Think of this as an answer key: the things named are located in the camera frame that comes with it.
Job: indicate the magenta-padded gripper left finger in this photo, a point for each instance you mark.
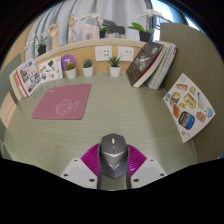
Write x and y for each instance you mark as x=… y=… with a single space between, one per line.
x=76 y=171

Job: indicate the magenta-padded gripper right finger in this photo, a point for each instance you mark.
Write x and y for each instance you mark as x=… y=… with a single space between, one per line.
x=150 y=171

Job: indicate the grey computer mouse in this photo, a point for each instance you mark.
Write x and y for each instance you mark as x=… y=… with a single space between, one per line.
x=113 y=156

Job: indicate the pink mouse pad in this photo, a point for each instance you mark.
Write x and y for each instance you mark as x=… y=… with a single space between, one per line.
x=63 y=101

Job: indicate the colourful food sticker sheet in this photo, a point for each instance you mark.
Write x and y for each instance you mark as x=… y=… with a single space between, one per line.
x=188 y=106

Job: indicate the beige card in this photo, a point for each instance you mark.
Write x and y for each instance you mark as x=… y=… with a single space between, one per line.
x=7 y=110

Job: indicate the small succulent in white pot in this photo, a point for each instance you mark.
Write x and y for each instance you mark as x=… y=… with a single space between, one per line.
x=71 y=73
x=88 y=71
x=115 y=71

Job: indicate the white spiral book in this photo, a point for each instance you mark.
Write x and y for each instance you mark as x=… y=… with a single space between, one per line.
x=165 y=68

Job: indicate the red and white magazine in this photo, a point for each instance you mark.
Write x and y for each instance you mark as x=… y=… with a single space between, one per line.
x=29 y=77

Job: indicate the white sticker sheet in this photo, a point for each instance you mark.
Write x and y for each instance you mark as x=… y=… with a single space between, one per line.
x=50 y=69

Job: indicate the white books stack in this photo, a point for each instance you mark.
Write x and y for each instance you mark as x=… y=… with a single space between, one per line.
x=14 y=83

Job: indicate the round purple sticker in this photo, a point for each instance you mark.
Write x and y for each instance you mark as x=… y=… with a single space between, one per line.
x=66 y=59

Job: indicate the wooden desk shelf ledge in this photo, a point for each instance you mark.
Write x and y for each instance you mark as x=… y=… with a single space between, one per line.
x=83 y=50

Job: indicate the pink horse figurine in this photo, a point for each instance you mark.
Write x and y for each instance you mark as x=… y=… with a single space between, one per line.
x=88 y=31

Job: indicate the wooden hand model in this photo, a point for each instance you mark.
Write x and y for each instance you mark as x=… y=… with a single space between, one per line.
x=54 y=31

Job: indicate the black horse figurine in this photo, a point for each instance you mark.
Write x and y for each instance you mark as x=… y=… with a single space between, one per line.
x=115 y=29

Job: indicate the dark framed window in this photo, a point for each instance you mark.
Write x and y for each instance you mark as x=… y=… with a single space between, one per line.
x=165 y=11

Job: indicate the grey pleated curtain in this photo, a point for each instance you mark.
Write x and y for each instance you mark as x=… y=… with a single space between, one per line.
x=116 y=8

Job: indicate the white wall socket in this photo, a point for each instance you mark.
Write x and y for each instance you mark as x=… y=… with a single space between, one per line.
x=103 y=53
x=126 y=54

